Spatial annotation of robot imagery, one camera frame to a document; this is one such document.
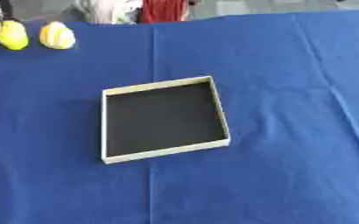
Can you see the tan box with black inside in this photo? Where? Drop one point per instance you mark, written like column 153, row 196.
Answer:
column 162, row 116

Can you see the yellow-green toy fruit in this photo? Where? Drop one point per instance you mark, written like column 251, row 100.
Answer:
column 12, row 35

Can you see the yellow and white striped toy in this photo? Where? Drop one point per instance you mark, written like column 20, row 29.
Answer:
column 57, row 35

